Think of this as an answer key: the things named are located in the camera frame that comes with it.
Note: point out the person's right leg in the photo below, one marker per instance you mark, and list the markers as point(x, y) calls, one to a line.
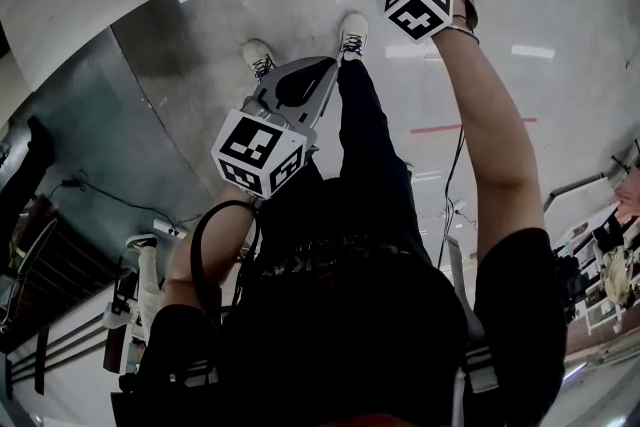
point(365, 125)

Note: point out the person's white shoe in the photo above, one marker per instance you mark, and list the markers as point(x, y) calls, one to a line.
point(257, 57)
point(353, 35)

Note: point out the pink cloth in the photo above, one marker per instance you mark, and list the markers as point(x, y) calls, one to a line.
point(630, 190)

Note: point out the red floor tape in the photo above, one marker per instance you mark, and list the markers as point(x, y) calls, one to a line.
point(450, 127)

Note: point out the person's right white shoe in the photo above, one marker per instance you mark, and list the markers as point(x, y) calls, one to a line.
point(353, 35)

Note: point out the person's left white shoe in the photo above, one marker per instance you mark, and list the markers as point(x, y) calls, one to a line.
point(257, 57)

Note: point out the person's left forearm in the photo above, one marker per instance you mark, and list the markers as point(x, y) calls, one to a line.
point(215, 265)

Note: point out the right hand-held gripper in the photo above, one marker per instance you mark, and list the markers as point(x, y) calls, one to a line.
point(415, 5)

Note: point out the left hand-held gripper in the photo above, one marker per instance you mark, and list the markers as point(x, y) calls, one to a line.
point(250, 145)

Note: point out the person's black printed t-shirt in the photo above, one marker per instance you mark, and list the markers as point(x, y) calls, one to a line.
point(350, 340)

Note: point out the white shelf rack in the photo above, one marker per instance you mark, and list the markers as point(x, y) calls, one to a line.
point(585, 255)

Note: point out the person's right forearm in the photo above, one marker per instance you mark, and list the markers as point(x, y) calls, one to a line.
point(490, 115)

